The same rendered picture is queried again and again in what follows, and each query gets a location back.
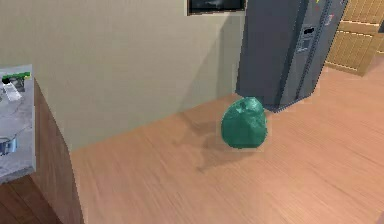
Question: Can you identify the green garbage bag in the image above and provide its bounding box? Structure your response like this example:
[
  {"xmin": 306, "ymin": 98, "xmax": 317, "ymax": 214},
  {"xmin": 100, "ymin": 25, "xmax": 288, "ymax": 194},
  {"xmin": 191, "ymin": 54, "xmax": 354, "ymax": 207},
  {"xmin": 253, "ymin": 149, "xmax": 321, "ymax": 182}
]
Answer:
[{"xmin": 220, "ymin": 96, "xmax": 268, "ymax": 150}]

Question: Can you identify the grey fridge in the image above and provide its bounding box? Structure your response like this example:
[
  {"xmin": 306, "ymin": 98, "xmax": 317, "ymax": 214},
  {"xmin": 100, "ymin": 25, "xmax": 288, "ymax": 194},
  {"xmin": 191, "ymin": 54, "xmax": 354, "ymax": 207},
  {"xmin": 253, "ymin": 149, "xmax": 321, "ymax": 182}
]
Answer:
[{"xmin": 235, "ymin": 0, "xmax": 350, "ymax": 112}]

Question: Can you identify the brown counter with marble top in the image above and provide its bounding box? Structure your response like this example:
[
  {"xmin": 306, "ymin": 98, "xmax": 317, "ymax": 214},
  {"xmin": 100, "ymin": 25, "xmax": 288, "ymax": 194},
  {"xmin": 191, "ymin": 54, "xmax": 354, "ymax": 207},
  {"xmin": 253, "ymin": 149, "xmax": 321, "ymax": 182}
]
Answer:
[{"xmin": 0, "ymin": 64, "xmax": 86, "ymax": 224}]

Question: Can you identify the light wooden cupboard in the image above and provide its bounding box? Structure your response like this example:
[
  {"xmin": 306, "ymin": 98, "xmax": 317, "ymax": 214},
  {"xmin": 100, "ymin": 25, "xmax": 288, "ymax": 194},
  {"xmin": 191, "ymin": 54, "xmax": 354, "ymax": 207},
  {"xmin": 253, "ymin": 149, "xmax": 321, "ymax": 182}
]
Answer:
[{"xmin": 324, "ymin": 0, "xmax": 384, "ymax": 77}]

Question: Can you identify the green and black tool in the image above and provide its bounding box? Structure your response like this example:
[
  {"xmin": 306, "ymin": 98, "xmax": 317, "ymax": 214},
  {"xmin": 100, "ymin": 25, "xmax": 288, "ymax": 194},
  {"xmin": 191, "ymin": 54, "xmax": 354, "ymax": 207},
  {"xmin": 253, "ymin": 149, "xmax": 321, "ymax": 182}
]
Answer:
[{"xmin": 1, "ymin": 71, "xmax": 32, "ymax": 85}]

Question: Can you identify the clear glass bottle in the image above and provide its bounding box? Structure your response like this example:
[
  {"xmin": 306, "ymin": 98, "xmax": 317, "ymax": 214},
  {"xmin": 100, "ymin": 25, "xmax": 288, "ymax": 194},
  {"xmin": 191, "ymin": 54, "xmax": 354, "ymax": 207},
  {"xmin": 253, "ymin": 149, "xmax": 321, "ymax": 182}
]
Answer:
[{"xmin": 2, "ymin": 82, "xmax": 23, "ymax": 102}]

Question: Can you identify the silver metal pot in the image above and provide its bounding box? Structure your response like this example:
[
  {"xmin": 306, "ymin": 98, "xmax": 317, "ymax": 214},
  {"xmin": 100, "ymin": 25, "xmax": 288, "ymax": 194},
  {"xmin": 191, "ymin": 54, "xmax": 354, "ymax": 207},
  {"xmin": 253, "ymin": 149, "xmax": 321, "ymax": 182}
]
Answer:
[{"xmin": 0, "ymin": 133, "xmax": 18, "ymax": 157}]

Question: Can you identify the dark framed wall picture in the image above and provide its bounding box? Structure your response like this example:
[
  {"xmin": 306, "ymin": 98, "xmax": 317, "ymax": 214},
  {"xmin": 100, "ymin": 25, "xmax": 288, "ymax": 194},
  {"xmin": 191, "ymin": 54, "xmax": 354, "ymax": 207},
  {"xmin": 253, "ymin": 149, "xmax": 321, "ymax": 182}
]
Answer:
[{"xmin": 186, "ymin": 0, "xmax": 248, "ymax": 17}]

